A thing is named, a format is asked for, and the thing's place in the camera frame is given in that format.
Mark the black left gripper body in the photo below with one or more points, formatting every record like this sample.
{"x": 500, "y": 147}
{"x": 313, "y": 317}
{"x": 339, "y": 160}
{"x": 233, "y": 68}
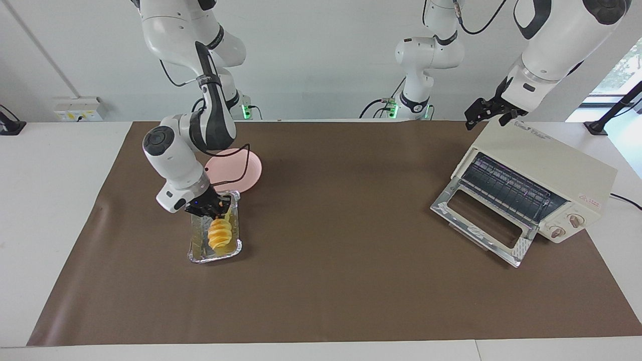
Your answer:
{"x": 499, "y": 105}

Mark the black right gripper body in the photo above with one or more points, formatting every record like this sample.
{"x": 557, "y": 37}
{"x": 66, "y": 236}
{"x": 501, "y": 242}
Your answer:
{"x": 205, "y": 204}

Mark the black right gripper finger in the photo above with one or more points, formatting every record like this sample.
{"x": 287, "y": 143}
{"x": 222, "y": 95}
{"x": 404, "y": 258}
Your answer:
{"x": 226, "y": 206}
{"x": 200, "y": 223}

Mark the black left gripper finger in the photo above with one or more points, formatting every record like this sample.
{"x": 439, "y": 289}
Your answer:
{"x": 511, "y": 116}
{"x": 479, "y": 111}

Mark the yellow ridged bread roll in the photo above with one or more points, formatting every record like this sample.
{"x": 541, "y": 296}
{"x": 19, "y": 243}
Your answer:
{"x": 220, "y": 235}

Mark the silver foil baking tray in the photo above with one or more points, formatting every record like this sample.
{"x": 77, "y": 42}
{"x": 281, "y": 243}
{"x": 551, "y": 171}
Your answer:
{"x": 235, "y": 248}

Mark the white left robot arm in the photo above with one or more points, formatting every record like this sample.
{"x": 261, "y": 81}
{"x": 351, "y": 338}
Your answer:
{"x": 562, "y": 45}

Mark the cream toaster oven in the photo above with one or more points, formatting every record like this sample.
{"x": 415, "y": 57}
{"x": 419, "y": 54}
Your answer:
{"x": 541, "y": 158}

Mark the round beige oven knob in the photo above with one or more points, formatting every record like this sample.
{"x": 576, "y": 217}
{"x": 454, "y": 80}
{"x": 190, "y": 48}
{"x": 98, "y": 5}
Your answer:
{"x": 576, "y": 220}
{"x": 556, "y": 231}

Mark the pink round plate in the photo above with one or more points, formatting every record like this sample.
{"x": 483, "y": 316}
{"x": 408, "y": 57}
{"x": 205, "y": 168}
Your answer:
{"x": 253, "y": 170}

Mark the bright window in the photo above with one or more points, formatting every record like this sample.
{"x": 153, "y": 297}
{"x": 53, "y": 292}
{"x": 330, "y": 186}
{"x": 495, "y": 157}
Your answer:
{"x": 619, "y": 70}

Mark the brown table mat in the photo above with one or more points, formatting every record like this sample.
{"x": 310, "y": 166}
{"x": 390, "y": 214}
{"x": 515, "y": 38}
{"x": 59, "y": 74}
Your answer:
{"x": 351, "y": 281}

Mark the glass oven door metal frame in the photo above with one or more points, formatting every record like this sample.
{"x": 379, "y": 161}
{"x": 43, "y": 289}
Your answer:
{"x": 446, "y": 203}

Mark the white wall socket box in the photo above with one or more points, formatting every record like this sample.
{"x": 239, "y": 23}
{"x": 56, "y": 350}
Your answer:
{"x": 80, "y": 108}

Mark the black clamp mount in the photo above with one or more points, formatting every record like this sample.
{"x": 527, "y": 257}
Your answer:
{"x": 10, "y": 126}

